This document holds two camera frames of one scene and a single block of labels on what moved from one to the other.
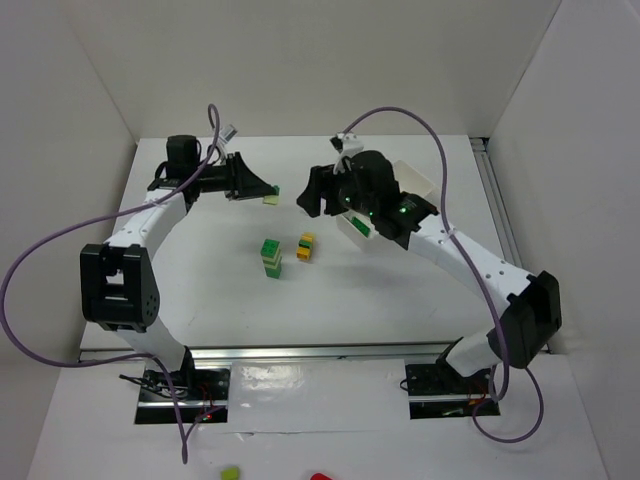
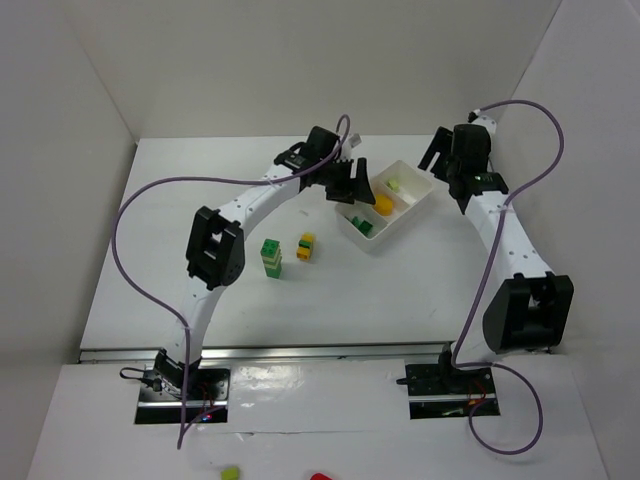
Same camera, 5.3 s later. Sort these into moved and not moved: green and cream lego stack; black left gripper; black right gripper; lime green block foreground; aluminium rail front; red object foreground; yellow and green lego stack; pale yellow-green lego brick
Moved: black left gripper; black right gripper; pale yellow-green lego brick
Not moved: lime green block foreground; yellow and green lego stack; green and cream lego stack; aluminium rail front; red object foreground
